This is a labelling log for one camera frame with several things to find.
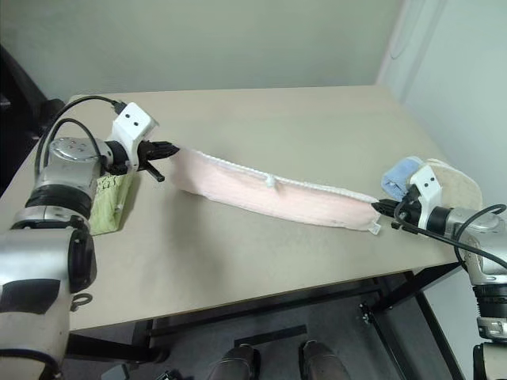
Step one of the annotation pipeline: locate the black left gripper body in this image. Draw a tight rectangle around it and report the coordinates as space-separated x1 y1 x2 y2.
136 140 165 184

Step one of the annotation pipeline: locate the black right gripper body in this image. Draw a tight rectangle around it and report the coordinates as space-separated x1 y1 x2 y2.
391 185 422 234

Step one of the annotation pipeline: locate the pink towel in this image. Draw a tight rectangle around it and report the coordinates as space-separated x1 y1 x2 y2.
173 146 383 237

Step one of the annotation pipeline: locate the folded blue towel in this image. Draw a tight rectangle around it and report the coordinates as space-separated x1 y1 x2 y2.
380 157 423 203

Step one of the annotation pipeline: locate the folded cream towel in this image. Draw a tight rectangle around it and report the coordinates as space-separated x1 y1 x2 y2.
421 158 484 211

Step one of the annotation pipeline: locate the folded green towel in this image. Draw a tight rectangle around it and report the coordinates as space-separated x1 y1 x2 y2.
88 173 140 238

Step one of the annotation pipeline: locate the black chair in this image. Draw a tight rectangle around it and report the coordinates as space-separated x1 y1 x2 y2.
0 43 67 140

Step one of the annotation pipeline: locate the dark rounded shape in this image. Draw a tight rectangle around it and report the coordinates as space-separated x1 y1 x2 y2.
207 343 263 380
298 339 346 380

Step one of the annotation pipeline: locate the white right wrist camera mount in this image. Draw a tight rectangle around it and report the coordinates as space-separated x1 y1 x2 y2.
409 165 448 231

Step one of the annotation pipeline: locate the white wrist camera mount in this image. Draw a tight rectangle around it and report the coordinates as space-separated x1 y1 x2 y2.
409 165 448 231
111 102 160 172

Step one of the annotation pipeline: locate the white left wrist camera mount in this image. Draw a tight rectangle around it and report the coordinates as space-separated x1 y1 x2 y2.
111 102 160 172

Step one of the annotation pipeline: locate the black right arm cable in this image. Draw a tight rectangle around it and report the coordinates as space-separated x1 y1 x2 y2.
391 203 507 267

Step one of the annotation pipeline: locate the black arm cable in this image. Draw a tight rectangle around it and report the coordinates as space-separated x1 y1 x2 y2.
391 203 507 267
34 96 128 175

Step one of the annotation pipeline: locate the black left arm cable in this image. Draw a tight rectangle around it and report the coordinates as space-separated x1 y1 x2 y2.
34 96 128 175

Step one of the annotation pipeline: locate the black metal table frame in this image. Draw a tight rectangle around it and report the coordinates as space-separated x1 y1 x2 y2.
67 260 467 380

